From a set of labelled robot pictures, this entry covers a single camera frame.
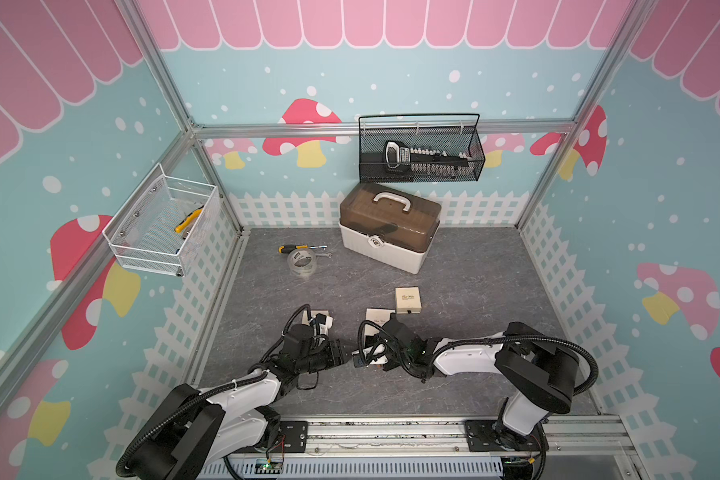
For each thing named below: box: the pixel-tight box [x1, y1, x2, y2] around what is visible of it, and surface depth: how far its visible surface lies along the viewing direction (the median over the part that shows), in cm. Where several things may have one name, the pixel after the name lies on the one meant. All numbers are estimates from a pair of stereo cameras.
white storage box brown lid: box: [338, 183, 441, 275], surface depth 99 cm
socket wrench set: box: [385, 140, 475, 178], surface depth 91 cm
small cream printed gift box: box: [395, 287, 422, 314], surface depth 98 cm
